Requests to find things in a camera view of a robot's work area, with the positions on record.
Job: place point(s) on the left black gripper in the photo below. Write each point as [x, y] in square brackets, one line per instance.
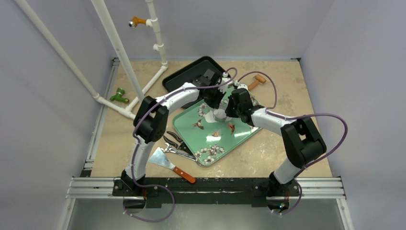
[215, 104]

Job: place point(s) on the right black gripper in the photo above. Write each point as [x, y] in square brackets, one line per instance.
[232, 111]

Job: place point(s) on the white dough ball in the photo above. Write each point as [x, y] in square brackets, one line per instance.
[211, 118]

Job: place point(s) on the wooden dough roller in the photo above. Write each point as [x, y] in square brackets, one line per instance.
[258, 79]

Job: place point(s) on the black plastic tray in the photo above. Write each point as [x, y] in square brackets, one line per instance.
[204, 66]

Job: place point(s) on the green floral tray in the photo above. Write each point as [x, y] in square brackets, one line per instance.
[209, 142]

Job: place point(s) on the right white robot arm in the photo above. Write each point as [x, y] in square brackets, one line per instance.
[302, 140]

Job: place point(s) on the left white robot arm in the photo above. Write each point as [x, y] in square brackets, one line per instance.
[151, 119]

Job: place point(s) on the silver open-end wrench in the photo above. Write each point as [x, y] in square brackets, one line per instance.
[170, 149]

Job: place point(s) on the green plastic faucet tap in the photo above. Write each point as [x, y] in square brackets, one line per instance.
[119, 96]

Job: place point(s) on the orange faucet tap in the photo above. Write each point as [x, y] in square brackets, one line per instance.
[135, 21]

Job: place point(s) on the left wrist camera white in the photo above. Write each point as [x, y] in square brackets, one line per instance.
[226, 82]

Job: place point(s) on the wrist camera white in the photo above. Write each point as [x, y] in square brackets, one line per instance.
[239, 87]
[226, 82]

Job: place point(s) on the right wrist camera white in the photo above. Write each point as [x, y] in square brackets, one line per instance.
[239, 87]

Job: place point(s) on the black handled pliers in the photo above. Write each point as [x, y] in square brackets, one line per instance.
[177, 142]

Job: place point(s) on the metal scraper wooden handle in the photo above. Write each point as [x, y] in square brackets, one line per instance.
[160, 159]

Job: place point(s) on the white PVC pipe frame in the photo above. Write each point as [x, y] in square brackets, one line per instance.
[107, 22]

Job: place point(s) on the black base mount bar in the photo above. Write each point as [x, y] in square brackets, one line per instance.
[153, 192]

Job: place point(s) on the aluminium rail frame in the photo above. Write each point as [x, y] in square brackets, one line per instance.
[90, 205]

